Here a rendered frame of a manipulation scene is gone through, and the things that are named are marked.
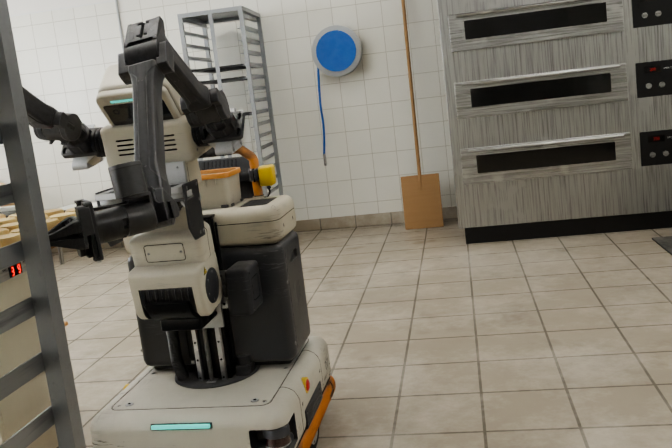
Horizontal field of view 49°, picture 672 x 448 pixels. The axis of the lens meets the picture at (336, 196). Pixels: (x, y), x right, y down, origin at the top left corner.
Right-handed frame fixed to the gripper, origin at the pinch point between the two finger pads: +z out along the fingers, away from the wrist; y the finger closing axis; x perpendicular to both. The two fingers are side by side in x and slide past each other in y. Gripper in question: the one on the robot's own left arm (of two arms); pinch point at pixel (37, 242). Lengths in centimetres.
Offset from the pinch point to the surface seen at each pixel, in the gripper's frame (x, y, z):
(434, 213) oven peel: 303, 107, -342
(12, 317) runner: -11.0, 8.1, 7.7
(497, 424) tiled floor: 38, 103, -133
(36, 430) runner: -11.0, 26.4, 8.1
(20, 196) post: -7.9, -9.0, 2.3
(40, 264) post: -9.1, 1.8, 1.9
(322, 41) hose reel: 367, -36, -304
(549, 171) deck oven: 194, 71, -352
